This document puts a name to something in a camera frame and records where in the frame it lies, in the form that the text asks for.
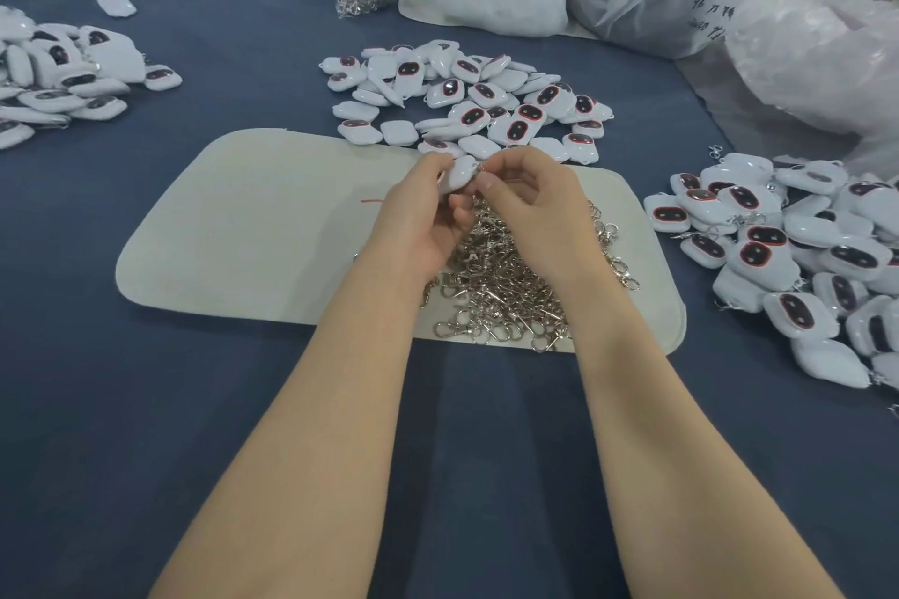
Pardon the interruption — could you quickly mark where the person's right hand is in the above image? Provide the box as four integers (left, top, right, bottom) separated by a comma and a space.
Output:
475, 146, 612, 305

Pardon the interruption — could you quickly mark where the person's left hand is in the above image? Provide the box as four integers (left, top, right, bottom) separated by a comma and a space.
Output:
362, 149, 479, 287

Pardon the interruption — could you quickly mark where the white fob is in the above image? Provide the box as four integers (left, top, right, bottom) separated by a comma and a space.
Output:
438, 153, 482, 195

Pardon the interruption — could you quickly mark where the pile of metal clasps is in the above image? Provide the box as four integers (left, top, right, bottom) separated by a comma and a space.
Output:
421, 198, 641, 352

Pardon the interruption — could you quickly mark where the pile of finished fobs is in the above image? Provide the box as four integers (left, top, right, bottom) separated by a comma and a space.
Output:
643, 149, 899, 411

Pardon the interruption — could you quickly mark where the person's left forearm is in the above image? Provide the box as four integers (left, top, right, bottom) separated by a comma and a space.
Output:
147, 269, 435, 599

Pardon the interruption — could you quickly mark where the person's right forearm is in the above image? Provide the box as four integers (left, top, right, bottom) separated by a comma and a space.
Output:
562, 280, 845, 599

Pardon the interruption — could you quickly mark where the cream felt work mat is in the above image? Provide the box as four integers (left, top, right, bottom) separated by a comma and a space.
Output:
115, 128, 688, 355

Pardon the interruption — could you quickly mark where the crumpled clear plastic bag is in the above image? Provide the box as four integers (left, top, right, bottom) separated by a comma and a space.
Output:
725, 0, 899, 175

